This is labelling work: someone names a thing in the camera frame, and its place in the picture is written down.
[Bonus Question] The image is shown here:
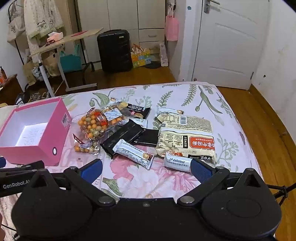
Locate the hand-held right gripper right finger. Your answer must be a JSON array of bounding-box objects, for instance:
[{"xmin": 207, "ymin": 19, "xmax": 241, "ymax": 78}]
[{"xmin": 177, "ymin": 158, "xmax": 270, "ymax": 208}]

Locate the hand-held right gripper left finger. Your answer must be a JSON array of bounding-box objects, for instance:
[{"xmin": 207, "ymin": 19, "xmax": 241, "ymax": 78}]
[{"xmin": 22, "ymin": 159, "xmax": 116, "ymax": 208}]

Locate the small coated peanut bag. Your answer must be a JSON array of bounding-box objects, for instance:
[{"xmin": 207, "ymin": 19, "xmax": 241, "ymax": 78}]
[{"xmin": 72, "ymin": 133, "xmax": 101, "ymax": 155}]

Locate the white blue-print snack packet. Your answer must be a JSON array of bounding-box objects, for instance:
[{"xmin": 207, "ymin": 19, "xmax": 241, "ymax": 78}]
[{"xmin": 164, "ymin": 152, "xmax": 197, "ymax": 172}]

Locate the pink cardboard box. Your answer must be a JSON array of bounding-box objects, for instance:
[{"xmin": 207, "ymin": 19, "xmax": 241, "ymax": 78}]
[{"xmin": 0, "ymin": 97, "xmax": 72, "ymax": 167}]

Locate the beige noodle packet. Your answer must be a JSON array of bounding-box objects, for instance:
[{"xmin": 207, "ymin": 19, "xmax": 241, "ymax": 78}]
[{"xmin": 155, "ymin": 113, "xmax": 218, "ymax": 164}]

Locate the white nut bar packet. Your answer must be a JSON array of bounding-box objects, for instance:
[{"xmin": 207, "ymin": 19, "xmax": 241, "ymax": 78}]
[
  {"xmin": 109, "ymin": 97, "xmax": 129, "ymax": 109},
  {"xmin": 129, "ymin": 118, "xmax": 148, "ymax": 129},
  {"xmin": 157, "ymin": 106, "xmax": 186, "ymax": 117},
  {"xmin": 112, "ymin": 139, "xmax": 155, "ymax": 170}
]

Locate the long black snack packet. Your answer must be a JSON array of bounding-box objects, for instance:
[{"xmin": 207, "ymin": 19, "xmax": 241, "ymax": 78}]
[{"xmin": 100, "ymin": 120, "xmax": 145, "ymax": 159}]

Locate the large coated peanut bag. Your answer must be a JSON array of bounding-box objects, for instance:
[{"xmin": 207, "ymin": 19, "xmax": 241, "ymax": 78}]
[{"xmin": 77, "ymin": 105, "xmax": 129, "ymax": 142}]

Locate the flat black snack packet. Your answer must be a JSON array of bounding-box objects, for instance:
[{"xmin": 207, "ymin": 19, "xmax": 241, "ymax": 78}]
[{"xmin": 135, "ymin": 128, "xmax": 160, "ymax": 147}]

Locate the black bag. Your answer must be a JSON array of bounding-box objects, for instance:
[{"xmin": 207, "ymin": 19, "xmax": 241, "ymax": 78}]
[{"xmin": 15, "ymin": 91, "xmax": 30, "ymax": 105}]

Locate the pair of shoes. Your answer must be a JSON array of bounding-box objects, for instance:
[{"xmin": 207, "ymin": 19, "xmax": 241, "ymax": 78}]
[{"xmin": 29, "ymin": 91, "xmax": 51, "ymax": 102}]

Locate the dark wooden cabinet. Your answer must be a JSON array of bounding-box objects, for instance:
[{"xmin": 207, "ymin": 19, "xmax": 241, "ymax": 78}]
[{"xmin": 0, "ymin": 74, "xmax": 23, "ymax": 105}]

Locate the black cookie packet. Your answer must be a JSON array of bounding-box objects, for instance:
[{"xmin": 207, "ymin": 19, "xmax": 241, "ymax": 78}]
[{"xmin": 117, "ymin": 102, "xmax": 151, "ymax": 120}]

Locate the black tripod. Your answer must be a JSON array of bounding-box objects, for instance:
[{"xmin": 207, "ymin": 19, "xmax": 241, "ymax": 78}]
[{"xmin": 266, "ymin": 183, "xmax": 296, "ymax": 207}]

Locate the brown paper bag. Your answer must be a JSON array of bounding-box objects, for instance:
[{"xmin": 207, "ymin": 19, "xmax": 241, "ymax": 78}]
[{"xmin": 22, "ymin": 59, "xmax": 39, "ymax": 86}]

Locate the teal shopping bag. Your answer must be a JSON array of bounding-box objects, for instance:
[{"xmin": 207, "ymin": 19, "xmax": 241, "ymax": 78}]
[{"xmin": 60, "ymin": 44, "xmax": 83, "ymax": 73}]

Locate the black suitcase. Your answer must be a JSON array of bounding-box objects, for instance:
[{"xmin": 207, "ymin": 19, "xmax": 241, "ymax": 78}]
[{"xmin": 97, "ymin": 30, "xmax": 134, "ymax": 73}]

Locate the white printed bag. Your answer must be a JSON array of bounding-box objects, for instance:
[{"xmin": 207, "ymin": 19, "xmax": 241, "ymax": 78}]
[{"xmin": 159, "ymin": 42, "xmax": 169, "ymax": 67}]

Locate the yellow patterned box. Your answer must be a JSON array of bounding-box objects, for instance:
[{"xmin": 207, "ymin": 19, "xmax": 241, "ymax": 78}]
[{"xmin": 131, "ymin": 45, "xmax": 152, "ymax": 69}]

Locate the white door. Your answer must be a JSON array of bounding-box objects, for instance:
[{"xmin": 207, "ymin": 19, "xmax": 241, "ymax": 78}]
[{"xmin": 192, "ymin": 0, "xmax": 270, "ymax": 91}]

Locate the pink object on table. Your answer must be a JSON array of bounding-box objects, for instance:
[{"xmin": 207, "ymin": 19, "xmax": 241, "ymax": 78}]
[{"xmin": 47, "ymin": 32, "xmax": 63, "ymax": 44}]

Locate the beige tote bag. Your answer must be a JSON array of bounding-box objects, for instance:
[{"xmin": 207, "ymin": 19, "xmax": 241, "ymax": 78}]
[{"xmin": 6, "ymin": 0, "xmax": 26, "ymax": 42}]

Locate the pink paper bag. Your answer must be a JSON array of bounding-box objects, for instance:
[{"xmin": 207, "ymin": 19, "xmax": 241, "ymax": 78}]
[{"xmin": 165, "ymin": 14, "xmax": 179, "ymax": 42}]

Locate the white knit cardigan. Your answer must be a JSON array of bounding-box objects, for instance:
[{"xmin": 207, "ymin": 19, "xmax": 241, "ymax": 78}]
[{"xmin": 23, "ymin": 0, "xmax": 64, "ymax": 63}]

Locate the white wardrobe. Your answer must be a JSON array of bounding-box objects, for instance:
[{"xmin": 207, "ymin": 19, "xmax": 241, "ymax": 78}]
[{"xmin": 77, "ymin": 0, "xmax": 167, "ymax": 68}]

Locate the metal door handle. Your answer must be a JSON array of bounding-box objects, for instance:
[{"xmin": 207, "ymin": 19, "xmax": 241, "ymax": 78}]
[{"xmin": 203, "ymin": 0, "xmax": 221, "ymax": 13}]

